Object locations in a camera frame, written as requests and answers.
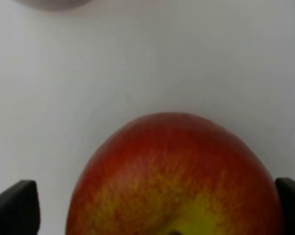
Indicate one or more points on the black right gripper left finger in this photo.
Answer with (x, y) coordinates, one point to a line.
(20, 209)

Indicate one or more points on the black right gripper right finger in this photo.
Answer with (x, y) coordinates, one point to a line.
(286, 191)

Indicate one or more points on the red yellow apple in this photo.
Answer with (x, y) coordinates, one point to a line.
(174, 174)

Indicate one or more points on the pink translucent plastic cup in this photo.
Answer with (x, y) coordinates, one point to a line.
(53, 5)

